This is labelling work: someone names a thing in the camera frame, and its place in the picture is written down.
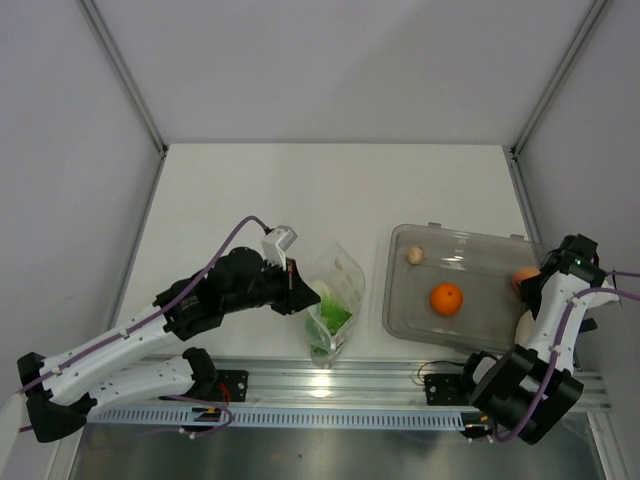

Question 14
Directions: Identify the aluminium mounting rail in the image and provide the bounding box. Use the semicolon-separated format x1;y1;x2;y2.
69;357;612;412

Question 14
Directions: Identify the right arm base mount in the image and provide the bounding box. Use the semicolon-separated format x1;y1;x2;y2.
423;373;477;407

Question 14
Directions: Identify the peach fruit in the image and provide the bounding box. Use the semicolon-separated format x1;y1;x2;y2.
510;267;540;291

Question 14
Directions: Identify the green lettuce leaf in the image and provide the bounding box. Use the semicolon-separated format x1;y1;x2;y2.
305;293;353;356

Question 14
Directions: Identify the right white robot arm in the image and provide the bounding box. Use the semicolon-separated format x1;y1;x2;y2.
456;234;621;445

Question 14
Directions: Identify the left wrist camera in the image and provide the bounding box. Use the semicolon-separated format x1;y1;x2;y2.
261;225;297;270

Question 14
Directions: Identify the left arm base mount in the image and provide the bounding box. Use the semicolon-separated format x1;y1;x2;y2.
184;369;249;404

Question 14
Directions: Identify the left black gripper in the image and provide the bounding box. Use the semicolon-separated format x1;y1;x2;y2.
223;256;320;315

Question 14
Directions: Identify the orange fruit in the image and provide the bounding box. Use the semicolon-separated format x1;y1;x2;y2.
429;283;464;317

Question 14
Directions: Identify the right aluminium frame post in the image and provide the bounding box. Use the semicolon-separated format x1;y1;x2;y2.
510;0;613;162

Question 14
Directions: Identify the left aluminium frame post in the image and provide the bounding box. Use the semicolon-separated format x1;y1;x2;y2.
76;0;168;158

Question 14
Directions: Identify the clear plastic food container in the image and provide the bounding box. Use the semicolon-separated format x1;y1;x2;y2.
382;224;548;353

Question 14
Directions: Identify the small beige mushroom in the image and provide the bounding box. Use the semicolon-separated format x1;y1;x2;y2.
407;245;426;265

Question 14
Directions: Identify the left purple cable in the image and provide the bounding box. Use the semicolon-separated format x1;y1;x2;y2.
17;215;271;434

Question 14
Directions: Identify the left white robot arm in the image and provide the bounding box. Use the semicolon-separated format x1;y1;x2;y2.
17;247;321;443

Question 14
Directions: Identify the aluminium frame post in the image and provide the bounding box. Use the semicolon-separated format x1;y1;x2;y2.
76;0;168;158
510;0;613;162

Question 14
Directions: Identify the white slotted cable duct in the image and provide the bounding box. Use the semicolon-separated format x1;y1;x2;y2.
91;404;465;431

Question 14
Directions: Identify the clear zip top bag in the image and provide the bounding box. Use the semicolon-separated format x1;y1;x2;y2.
305;242;366;369

